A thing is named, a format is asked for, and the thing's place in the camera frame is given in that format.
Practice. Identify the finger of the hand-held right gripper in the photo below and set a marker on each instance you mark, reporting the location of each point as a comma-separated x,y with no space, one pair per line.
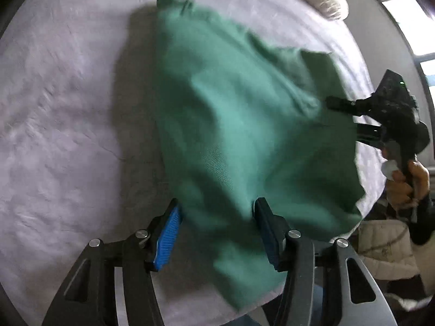
368,132
341,104

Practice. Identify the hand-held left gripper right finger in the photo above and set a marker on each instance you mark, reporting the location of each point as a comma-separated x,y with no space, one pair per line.
269,241

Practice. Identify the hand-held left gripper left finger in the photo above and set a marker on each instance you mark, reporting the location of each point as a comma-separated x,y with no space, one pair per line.
167,241

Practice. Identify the green shirt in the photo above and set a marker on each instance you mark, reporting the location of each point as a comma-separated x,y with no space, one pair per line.
238,115

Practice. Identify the person's right forearm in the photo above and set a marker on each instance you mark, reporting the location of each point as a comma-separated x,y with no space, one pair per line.
423,220

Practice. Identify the person's right hand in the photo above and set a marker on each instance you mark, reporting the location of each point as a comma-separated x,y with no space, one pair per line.
404,186

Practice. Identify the window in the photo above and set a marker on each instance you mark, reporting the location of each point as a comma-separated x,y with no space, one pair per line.
407,13

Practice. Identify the white puffy jacket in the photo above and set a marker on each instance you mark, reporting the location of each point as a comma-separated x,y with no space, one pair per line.
387,248

